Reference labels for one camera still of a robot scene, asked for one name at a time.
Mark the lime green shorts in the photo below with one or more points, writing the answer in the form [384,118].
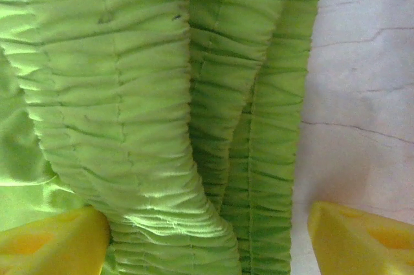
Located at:
[113,94]

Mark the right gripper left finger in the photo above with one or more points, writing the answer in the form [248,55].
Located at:
[48,246]

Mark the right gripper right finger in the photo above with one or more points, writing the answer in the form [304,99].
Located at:
[362,246]

